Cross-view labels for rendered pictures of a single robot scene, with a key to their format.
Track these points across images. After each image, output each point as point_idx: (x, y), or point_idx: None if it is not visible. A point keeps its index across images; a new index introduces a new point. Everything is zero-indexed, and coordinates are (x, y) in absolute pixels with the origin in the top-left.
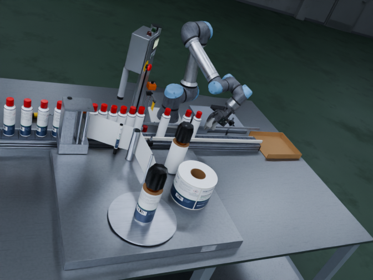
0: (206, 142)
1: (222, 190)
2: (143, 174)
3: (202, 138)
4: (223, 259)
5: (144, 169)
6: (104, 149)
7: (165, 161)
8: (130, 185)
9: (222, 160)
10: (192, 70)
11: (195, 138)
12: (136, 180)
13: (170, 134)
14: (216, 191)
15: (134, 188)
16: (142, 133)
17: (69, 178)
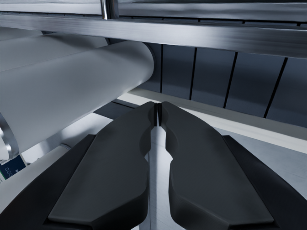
0: (227, 98)
1: (179, 227)
2: (36, 147)
3: (230, 54)
4: None
5: (18, 161)
6: None
7: (60, 137)
8: (29, 154)
9: (281, 175)
10: None
11: (133, 96)
12: (33, 152)
13: (70, 9)
14: (165, 221)
15: (34, 160)
16: (2, 7)
17: None
